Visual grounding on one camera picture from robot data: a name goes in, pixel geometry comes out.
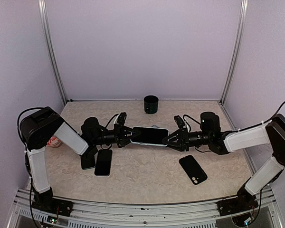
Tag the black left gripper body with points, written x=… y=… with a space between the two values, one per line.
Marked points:
x=118 y=135

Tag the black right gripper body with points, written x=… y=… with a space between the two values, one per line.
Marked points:
x=184 y=136

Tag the black phone white back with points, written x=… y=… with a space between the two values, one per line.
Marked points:
x=148 y=135

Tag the light blue phone case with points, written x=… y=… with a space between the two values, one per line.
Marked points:
x=148 y=145

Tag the black phone dark edge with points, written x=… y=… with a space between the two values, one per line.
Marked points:
x=103 y=162

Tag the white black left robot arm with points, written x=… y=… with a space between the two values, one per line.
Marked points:
x=44 y=127

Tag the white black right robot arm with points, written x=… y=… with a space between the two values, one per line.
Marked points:
x=271 y=131

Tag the black phone case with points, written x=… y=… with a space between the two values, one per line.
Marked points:
x=193 y=170

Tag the black phone green edge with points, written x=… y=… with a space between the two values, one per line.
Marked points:
x=87 y=162

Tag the dark green cup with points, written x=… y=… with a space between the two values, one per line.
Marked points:
x=151 y=104

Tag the red white patterned bowl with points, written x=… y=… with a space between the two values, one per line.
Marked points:
x=53 y=142

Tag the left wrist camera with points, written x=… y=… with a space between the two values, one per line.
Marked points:
x=121 y=118

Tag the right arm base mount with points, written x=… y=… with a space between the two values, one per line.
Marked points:
x=235 y=205

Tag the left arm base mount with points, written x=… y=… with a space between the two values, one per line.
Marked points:
x=53 y=206

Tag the front aluminium rail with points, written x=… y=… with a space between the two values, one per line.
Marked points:
x=91 y=214

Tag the right aluminium frame post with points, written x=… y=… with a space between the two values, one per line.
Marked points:
x=236 y=50

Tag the aluminium frame post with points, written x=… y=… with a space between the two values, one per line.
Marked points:
x=50 y=48
x=236 y=50

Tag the left aluminium frame post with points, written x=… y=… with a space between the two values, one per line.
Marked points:
x=50 y=48

